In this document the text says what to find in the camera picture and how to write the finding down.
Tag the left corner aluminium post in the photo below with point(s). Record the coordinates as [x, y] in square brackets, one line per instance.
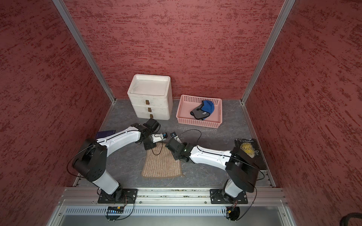
[67, 18]

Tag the black book gold cover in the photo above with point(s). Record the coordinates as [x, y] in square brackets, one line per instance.
[251, 147]

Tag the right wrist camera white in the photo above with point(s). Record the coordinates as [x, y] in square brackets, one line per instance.
[177, 139]

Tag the corner aluminium post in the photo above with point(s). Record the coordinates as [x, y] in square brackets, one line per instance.
[280, 21]
[67, 18]

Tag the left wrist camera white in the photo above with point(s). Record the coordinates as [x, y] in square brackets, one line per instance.
[159, 137]

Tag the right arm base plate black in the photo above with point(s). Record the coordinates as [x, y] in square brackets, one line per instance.
[229, 197]

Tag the beige striped square dishcloth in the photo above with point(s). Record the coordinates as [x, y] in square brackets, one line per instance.
[160, 164]

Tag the right corner aluminium post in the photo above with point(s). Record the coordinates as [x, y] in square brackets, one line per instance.
[280, 21]

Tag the aluminium front rail frame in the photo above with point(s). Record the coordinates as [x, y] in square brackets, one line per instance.
[167, 201]

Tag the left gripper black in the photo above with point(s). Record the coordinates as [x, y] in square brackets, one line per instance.
[148, 146]

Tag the white three-drawer storage unit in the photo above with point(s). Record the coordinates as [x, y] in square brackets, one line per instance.
[151, 96]

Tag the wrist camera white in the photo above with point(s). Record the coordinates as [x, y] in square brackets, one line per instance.
[177, 139]
[159, 137]

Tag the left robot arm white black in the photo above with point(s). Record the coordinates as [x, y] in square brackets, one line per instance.
[91, 160]

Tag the purple book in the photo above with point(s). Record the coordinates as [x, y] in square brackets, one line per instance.
[102, 134]

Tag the pink perforated plastic basket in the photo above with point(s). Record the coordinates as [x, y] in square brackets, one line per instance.
[188, 103]

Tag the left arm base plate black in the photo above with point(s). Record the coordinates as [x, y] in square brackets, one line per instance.
[121, 195]

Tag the blue grey microfibre cloth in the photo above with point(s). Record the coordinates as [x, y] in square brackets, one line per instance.
[204, 110]

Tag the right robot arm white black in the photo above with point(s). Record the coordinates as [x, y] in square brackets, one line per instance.
[241, 168]

